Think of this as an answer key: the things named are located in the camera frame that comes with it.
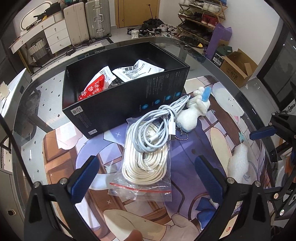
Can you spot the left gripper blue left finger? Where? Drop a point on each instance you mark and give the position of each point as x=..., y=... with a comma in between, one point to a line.
x=82, y=178

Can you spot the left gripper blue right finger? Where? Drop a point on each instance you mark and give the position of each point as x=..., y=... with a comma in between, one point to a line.
x=211, y=178

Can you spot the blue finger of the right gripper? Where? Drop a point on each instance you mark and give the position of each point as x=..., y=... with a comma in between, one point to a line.
x=264, y=132

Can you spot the zip bag with white cable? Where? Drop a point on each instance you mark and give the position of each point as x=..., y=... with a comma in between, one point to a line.
x=142, y=176

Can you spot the red white snack packet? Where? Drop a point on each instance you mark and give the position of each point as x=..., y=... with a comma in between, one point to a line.
x=98, y=83

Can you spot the white medicine sachet pack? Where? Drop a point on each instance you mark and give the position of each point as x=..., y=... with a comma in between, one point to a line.
x=138, y=70

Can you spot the person's left hand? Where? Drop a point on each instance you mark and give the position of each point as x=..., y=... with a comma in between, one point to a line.
x=135, y=235

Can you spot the white foam piece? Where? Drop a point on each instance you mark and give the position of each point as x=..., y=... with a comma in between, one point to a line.
x=238, y=164

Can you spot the anime printed desk mat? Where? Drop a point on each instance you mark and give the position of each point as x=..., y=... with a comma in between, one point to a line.
x=108, y=217

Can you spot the white plush toy blue horn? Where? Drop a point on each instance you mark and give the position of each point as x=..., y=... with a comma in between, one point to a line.
x=197, y=106

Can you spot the brown cardboard box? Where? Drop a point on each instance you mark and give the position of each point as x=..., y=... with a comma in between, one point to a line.
x=239, y=67

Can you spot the black cardboard box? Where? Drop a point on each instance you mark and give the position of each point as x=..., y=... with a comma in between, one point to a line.
x=109, y=108

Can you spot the purple rolled yoga mat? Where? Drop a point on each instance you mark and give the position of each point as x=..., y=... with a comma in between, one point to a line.
x=220, y=33

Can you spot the wooden shoe rack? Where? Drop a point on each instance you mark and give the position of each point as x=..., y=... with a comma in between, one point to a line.
x=199, y=20

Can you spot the woven laundry basket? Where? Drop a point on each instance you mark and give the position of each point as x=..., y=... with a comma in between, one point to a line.
x=39, y=52

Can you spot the white dressing table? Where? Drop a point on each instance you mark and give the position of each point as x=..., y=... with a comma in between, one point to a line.
x=54, y=30

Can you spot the beige hard suitcase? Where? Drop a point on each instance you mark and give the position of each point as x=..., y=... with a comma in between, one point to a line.
x=76, y=23

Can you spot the oval vanity mirror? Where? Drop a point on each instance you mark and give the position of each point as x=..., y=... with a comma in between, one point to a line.
x=32, y=10

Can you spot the silver aluminium suitcase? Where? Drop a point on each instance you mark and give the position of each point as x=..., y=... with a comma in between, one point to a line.
x=98, y=18

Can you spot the wooden door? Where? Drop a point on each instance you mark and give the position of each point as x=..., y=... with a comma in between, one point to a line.
x=134, y=12

